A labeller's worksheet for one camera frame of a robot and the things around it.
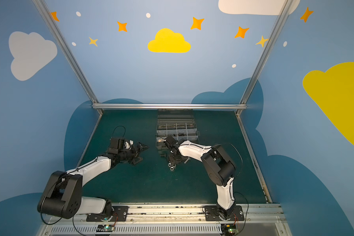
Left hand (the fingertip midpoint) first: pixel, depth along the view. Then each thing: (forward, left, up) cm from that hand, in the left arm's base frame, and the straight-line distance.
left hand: (149, 151), depth 87 cm
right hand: (0, -18, -10) cm, 20 cm away
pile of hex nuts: (-5, -14, -9) cm, 18 cm away
